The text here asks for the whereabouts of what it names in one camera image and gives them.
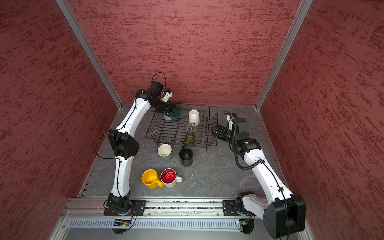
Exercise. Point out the left circuit board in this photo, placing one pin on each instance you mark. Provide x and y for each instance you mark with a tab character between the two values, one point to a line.
121	226

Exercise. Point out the black wire dish rack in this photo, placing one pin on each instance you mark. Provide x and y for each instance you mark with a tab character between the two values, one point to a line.
173	132

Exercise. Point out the white mug grey outside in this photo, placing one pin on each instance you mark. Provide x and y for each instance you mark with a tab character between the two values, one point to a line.
165	152

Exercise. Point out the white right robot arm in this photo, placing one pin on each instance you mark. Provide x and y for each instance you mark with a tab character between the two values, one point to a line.
282	212

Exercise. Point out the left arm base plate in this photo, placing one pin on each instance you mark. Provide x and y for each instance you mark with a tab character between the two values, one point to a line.
138	207

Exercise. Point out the olive green glass tumbler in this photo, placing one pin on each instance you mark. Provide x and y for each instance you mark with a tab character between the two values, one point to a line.
190	140

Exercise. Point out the clear plastic cup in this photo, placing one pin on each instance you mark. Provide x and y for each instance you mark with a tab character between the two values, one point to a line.
191	127

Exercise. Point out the white faceted mug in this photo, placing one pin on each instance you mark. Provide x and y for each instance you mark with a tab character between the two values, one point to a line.
194	117

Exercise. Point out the lilac plastic cup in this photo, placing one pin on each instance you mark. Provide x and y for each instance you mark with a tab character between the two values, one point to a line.
167	118

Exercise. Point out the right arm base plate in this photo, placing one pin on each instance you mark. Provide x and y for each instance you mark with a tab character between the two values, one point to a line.
229	207

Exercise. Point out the circuit board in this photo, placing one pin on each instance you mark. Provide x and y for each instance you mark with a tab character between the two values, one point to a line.
246	226
121	226

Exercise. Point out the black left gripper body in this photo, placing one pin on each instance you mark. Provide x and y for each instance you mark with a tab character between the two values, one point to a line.
164	107

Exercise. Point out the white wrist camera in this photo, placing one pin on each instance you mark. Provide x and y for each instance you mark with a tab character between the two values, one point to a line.
232	121
167	96

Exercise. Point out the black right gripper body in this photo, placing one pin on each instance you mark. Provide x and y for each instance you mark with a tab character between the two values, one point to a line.
225	134

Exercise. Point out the yellow mug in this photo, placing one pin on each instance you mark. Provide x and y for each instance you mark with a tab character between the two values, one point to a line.
151	179

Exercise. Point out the aluminium corner post right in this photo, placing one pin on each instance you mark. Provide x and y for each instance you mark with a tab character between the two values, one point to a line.
290	37

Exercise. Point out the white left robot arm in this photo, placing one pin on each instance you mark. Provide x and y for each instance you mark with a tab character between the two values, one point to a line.
125	146

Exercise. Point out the white mug green handle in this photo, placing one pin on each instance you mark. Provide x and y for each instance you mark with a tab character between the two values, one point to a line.
176	114

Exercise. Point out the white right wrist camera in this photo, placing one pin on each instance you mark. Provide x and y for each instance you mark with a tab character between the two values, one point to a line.
232	121

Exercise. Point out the aluminium corner post left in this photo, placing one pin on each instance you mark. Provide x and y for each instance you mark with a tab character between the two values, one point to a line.
79	33

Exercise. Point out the aluminium corner post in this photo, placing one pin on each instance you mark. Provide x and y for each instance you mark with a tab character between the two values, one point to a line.
79	33
290	37

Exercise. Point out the aluminium front rail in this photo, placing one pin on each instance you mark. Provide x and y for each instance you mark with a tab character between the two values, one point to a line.
155	208

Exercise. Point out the black mug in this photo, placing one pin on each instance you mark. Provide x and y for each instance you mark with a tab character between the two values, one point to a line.
186	156

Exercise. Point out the white mug red inside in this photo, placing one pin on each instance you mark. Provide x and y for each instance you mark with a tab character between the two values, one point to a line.
170	178

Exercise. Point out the right circuit board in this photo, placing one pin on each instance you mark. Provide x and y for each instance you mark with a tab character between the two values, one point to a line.
246	226

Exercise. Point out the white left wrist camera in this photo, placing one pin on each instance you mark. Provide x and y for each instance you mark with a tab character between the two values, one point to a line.
167	96

